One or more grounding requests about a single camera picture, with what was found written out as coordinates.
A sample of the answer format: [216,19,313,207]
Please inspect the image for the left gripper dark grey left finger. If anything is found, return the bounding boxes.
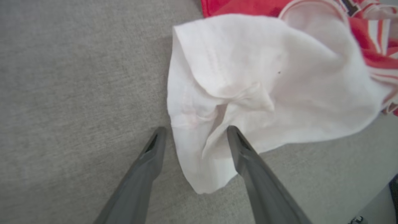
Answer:
[93,126,168,224]

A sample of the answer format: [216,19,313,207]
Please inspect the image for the red and white sports garment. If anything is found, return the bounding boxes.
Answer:
[167,0,398,195]

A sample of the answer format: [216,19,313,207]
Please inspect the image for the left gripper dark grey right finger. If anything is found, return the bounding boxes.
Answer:
[227,125,313,224]

